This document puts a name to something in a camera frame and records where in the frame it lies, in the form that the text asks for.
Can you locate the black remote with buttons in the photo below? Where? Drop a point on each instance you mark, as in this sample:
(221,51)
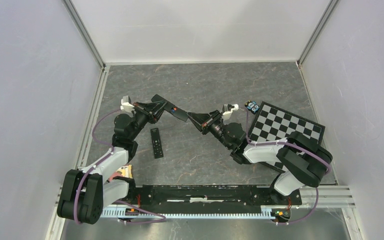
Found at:
(156,143)

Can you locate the black remote back up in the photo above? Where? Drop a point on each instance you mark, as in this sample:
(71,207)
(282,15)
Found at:
(179,114)

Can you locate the white cable duct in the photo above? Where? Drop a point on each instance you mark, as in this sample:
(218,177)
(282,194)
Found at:
(124,212)

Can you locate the blue owl figure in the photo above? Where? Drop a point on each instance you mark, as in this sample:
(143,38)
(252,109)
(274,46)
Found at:
(252,106)

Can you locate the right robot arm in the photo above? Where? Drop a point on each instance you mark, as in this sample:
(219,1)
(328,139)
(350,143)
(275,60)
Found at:
(305,162)

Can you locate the black white chessboard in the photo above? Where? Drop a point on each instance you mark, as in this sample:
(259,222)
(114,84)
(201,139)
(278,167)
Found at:
(272,123)

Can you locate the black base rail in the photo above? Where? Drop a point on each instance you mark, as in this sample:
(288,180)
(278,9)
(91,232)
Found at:
(209,199)

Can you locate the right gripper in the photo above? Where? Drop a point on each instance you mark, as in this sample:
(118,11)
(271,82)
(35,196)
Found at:
(204,121)

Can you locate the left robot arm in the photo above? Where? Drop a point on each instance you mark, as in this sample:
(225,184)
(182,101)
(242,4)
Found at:
(87,191)

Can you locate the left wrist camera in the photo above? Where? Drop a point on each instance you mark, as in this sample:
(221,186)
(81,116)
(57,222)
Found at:
(126,105)

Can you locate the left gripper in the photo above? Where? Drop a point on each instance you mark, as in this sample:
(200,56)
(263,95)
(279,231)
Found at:
(146,108)

